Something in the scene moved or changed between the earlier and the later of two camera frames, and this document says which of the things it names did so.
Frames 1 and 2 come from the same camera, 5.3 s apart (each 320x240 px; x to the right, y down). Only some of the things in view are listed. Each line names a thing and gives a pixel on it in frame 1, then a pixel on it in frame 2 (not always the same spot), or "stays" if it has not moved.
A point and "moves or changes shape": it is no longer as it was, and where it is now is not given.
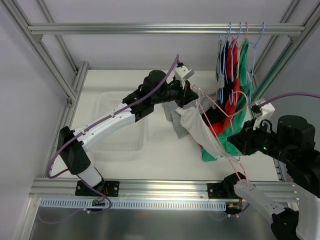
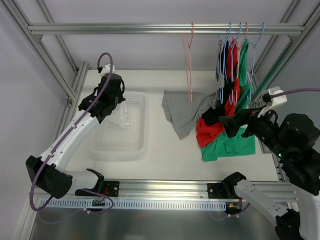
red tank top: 215,130 stays
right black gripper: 244,138 → 249,123
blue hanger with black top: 230,86 stays
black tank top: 214,114 stays
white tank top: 191,120 moves or changes shape
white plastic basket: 126,142 stays
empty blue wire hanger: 255,46 stays
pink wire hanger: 212,127 → 186,45
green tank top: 225,147 stays
